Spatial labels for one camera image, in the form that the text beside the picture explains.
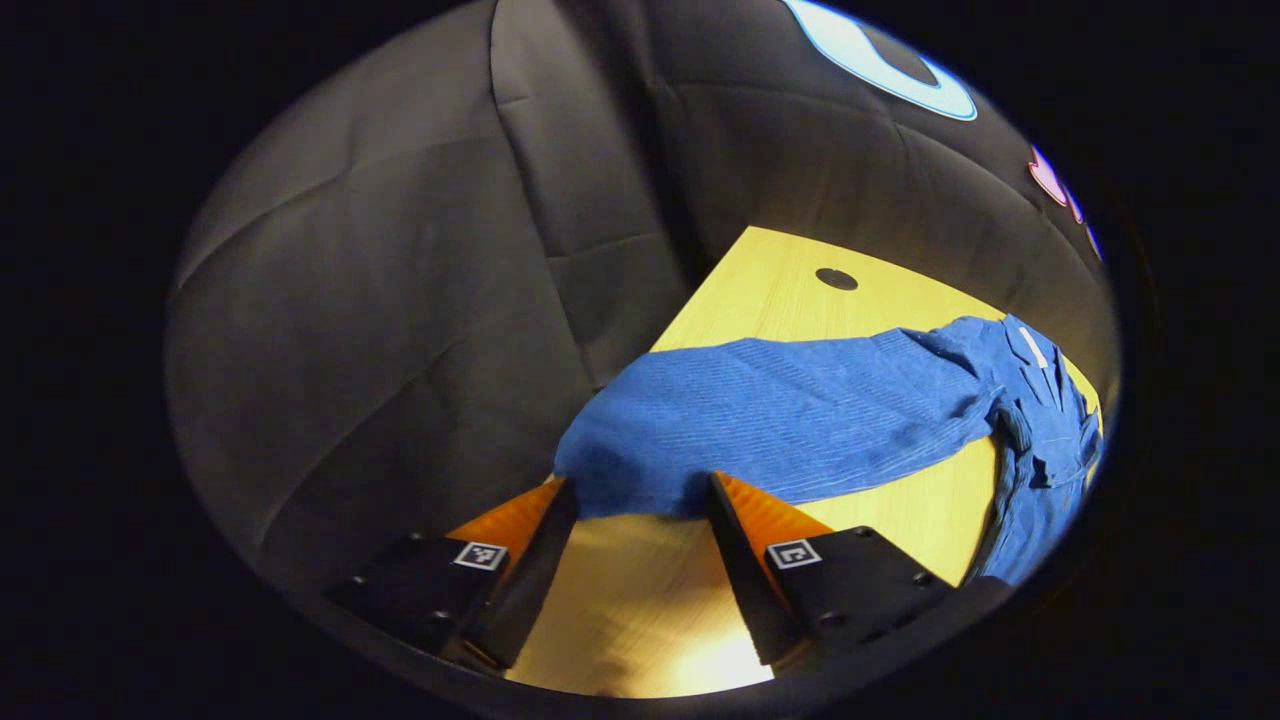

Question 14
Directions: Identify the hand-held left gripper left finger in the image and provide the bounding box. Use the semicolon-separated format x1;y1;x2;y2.
323;476;580;671

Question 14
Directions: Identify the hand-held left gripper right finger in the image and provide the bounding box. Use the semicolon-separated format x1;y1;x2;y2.
707;470;953;668

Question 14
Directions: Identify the blue corduroy shirt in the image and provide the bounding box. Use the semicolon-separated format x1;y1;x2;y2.
553;314;1104;586

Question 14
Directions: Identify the black backdrop cloth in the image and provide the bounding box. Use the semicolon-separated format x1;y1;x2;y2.
165;0;1121;601

